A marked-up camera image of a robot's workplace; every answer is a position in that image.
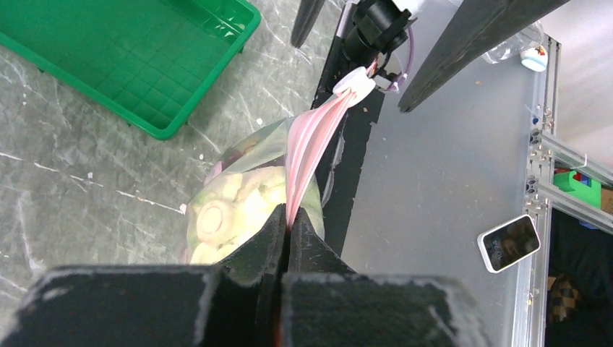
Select white smartphone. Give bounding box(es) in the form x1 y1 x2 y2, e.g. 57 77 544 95
476 214 541 273

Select green plastic block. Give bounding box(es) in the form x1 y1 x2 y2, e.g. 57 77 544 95
553 171 601 209

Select white green cabbage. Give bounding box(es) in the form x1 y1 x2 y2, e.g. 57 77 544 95
187 165 324 265

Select green plastic tray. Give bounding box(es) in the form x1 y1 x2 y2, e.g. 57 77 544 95
1 0 261 140

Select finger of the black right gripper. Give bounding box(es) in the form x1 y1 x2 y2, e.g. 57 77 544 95
398 0 568 112
290 0 325 48

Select clear plastic bottle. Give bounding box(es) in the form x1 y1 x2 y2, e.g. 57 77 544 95
481 20 548 72

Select aluminium frame rail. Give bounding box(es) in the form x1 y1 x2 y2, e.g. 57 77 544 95
511 37 612 346

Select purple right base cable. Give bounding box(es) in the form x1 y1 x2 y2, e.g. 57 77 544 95
378 24 415 94

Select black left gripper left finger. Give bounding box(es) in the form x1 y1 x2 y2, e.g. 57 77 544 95
1 205 287 346

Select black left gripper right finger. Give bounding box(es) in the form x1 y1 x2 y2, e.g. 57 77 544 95
278 210 491 346

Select clear zip top bag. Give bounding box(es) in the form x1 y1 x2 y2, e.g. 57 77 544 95
183 63 376 265

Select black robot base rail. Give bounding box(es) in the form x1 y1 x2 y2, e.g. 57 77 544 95
311 0 418 257

